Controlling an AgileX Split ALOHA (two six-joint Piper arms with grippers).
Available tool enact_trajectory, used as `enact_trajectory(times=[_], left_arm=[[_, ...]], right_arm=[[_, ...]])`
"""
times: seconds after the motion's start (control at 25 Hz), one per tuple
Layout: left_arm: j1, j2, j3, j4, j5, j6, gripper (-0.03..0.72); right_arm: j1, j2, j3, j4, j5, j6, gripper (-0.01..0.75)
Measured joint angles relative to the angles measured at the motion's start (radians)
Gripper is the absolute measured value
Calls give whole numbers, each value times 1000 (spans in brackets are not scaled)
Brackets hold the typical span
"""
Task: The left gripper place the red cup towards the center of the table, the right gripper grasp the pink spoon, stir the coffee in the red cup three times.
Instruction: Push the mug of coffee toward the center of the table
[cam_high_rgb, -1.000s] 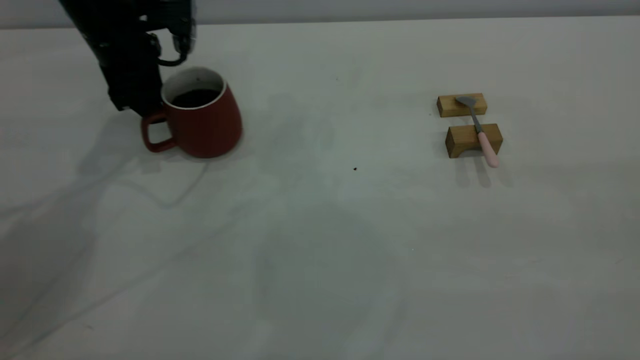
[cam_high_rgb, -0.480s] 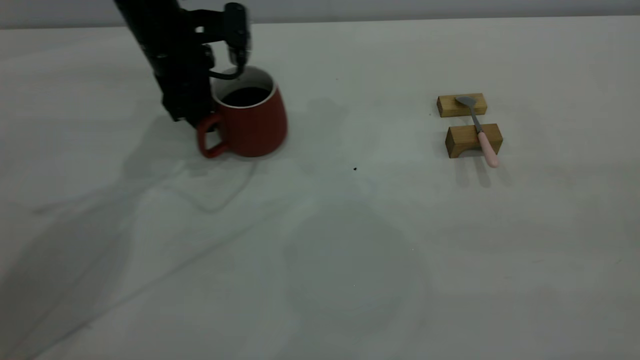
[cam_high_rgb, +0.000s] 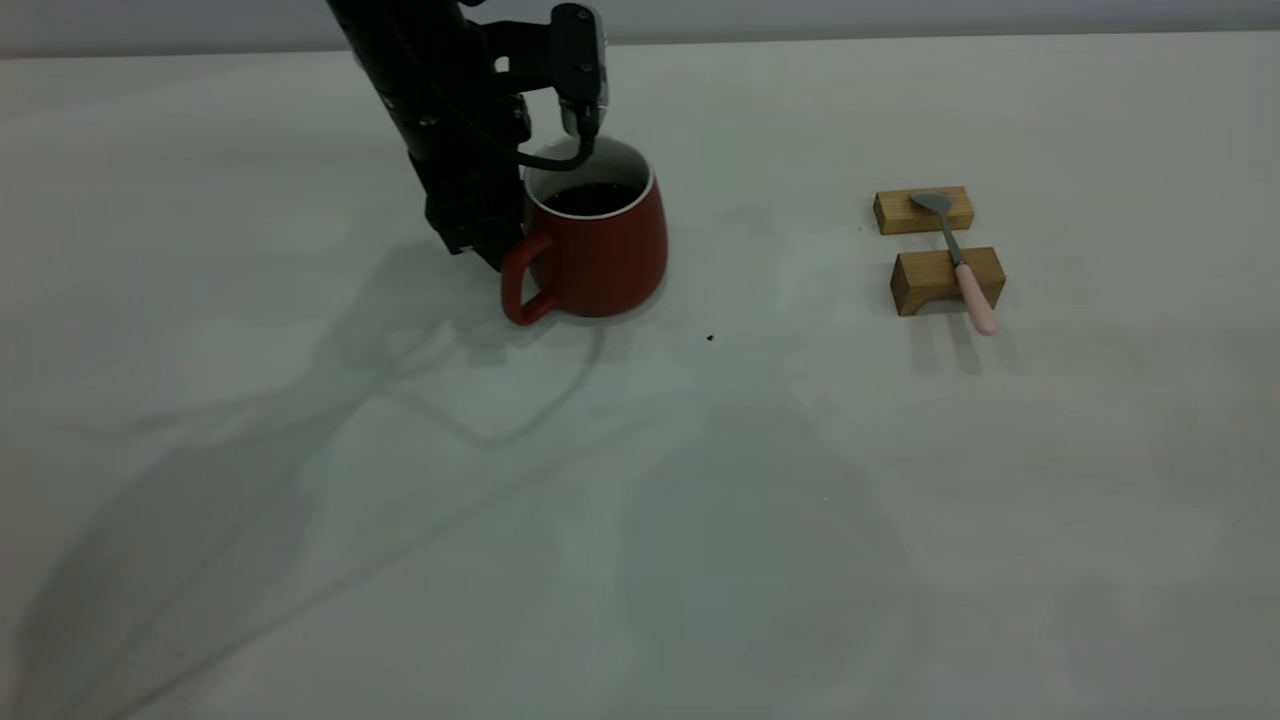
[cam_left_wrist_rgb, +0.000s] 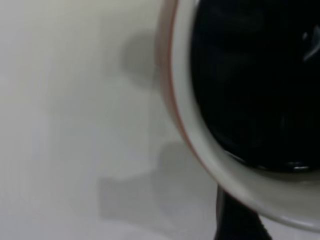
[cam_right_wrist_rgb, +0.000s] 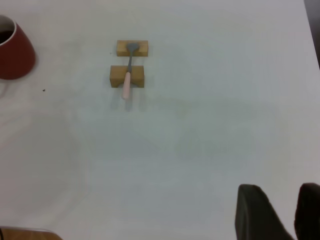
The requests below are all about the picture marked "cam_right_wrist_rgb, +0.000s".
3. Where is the flat rectangular wooden block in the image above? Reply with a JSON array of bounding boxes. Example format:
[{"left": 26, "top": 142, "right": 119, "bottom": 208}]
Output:
[{"left": 116, "top": 40, "right": 149, "bottom": 57}]

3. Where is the red ceramic mug with coffee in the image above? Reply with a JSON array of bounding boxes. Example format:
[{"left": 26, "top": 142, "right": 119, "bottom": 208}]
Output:
[{"left": 0, "top": 14, "right": 36, "bottom": 81}]

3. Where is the metal spoon with pink handle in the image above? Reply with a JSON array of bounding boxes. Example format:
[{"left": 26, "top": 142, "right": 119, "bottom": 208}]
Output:
[{"left": 121, "top": 42, "right": 140, "bottom": 101}]

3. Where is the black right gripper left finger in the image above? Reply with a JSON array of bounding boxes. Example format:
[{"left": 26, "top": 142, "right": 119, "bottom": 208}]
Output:
[{"left": 234, "top": 184, "right": 296, "bottom": 240}]

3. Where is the arched wooden block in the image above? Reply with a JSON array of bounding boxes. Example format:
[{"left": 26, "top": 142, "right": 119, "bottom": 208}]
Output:
[{"left": 109, "top": 65, "right": 145, "bottom": 89}]

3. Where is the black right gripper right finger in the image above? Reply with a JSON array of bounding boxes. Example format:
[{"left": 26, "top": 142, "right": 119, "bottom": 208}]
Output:
[{"left": 293, "top": 182, "right": 320, "bottom": 240}]

